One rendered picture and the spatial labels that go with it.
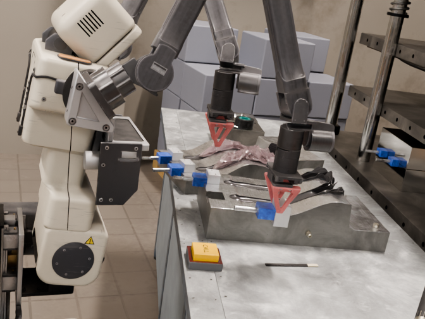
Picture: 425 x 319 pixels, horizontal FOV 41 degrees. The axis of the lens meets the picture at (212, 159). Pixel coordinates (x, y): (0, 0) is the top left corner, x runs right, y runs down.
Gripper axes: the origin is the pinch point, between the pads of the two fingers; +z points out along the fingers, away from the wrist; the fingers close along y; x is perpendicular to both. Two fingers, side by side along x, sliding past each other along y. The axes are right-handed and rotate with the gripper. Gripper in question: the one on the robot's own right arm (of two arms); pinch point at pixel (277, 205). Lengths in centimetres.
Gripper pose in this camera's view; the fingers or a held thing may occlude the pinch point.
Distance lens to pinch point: 136.6
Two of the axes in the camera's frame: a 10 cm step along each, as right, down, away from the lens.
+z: -1.5, 9.4, 3.0
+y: -1.2, -3.2, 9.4
